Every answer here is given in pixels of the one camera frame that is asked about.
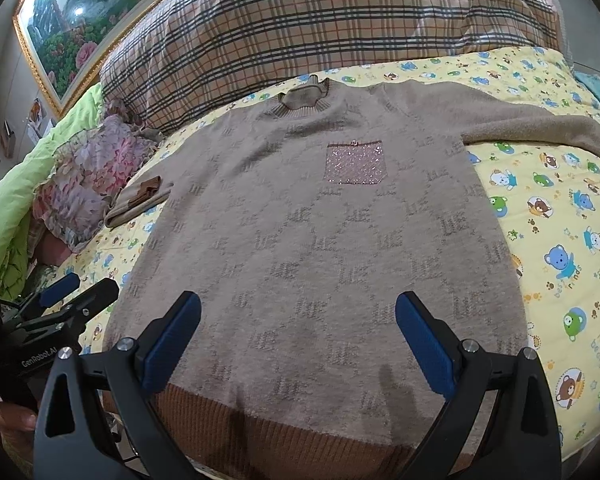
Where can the floral pink pillow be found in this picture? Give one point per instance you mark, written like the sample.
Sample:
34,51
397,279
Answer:
89,171

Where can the gold framed landscape painting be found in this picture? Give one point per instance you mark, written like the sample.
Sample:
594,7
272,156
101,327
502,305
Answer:
65,42

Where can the light green blanket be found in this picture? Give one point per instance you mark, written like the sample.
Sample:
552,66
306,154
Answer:
17,190

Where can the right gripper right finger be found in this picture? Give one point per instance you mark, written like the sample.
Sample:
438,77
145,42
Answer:
521,439

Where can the person's left hand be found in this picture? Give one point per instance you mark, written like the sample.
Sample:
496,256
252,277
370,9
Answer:
16,418

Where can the plaid beige quilt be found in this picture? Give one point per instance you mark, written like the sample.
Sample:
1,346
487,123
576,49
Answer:
187,57

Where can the yellow cartoon bear bedsheet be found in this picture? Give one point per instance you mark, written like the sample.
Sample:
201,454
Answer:
547,199

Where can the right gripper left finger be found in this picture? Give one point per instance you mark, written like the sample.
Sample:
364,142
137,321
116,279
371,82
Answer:
72,439

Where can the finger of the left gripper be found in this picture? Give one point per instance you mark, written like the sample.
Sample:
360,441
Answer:
87,297
38,302

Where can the beige knit sweater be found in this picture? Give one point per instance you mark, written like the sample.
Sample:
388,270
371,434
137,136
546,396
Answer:
298,221

